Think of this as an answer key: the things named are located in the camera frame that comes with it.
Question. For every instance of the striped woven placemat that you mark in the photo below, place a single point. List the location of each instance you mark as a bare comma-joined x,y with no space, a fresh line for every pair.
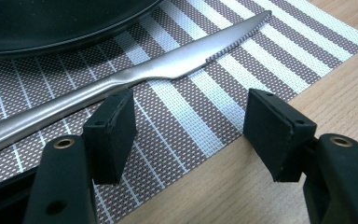
199,102

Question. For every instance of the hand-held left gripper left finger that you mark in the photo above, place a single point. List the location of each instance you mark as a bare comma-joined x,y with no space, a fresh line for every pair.
105,143

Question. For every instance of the black plate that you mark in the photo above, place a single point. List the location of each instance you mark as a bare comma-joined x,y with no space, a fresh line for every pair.
49,21

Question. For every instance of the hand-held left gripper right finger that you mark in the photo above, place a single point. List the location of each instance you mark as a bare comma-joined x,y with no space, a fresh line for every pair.
279,137

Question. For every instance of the silver table knife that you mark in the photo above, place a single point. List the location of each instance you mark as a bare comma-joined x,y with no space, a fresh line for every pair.
155,67

